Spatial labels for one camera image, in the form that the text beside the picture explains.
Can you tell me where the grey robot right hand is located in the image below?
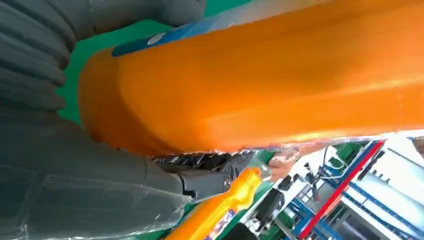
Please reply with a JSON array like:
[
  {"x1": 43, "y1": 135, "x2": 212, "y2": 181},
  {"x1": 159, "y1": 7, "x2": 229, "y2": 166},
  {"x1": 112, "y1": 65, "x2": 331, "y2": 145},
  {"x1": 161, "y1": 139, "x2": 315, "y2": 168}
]
[{"x1": 0, "y1": 0, "x2": 253, "y2": 240}]

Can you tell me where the blue metal shelf rack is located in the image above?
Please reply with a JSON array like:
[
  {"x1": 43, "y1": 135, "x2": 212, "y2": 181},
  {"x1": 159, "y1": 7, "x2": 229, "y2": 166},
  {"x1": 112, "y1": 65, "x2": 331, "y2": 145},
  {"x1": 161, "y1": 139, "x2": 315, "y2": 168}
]
[{"x1": 288, "y1": 137, "x2": 424, "y2": 240}]

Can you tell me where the red bar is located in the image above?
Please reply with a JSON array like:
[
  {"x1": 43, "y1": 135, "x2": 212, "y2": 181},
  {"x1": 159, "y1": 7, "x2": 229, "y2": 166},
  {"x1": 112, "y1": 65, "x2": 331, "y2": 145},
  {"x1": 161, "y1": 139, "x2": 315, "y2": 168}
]
[{"x1": 298, "y1": 140, "x2": 386, "y2": 240}]

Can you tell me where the person's hand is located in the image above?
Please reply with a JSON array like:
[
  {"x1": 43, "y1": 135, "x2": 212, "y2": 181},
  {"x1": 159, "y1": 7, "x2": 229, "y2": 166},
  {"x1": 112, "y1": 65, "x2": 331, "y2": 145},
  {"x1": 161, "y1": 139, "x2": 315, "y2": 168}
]
[{"x1": 267, "y1": 142, "x2": 320, "y2": 182}]

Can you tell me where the black smartphone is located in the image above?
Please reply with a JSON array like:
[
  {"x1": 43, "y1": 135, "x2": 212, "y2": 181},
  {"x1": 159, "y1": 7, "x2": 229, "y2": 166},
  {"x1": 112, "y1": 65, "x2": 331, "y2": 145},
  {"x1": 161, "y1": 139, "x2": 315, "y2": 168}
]
[{"x1": 254, "y1": 188, "x2": 286, "y2": 230}]

